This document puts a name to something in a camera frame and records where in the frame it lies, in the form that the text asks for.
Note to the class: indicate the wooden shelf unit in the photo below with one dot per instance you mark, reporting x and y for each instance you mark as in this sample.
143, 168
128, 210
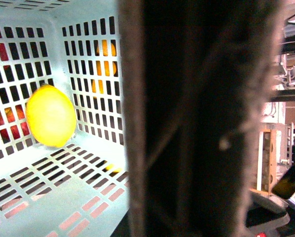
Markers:
266, 161

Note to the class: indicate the orange fruit outside basket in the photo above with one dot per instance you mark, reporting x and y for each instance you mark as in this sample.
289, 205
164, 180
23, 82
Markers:
105, 67

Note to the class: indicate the yellow lemon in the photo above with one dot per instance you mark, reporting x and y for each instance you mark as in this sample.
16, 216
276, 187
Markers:
50, 116

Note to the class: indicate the light blue plastic basket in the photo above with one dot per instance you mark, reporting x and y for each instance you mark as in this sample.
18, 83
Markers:
62, 192

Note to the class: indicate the red apple outside basket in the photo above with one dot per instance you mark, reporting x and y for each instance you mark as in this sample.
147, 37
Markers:
12, 125

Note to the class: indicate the brown basket handle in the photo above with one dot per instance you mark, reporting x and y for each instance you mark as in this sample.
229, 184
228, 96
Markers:
196, 74

